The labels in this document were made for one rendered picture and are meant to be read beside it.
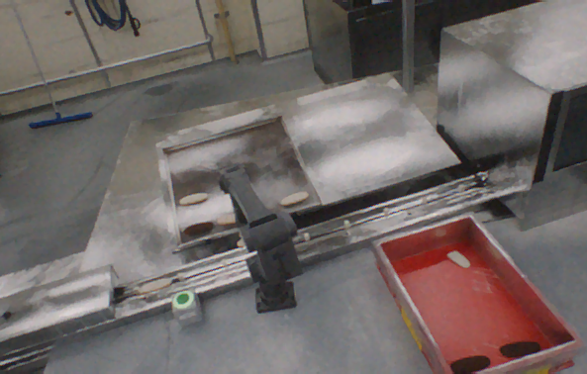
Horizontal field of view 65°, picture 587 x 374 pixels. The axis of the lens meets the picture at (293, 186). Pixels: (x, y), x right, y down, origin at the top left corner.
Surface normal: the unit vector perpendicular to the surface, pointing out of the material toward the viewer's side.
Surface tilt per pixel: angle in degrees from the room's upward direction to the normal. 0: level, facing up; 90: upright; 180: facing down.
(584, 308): 0
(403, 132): 10
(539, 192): 90
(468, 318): 0
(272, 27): 90
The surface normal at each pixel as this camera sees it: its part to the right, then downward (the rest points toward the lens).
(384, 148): -0.11, -0.65
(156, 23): 0.27, 0.58
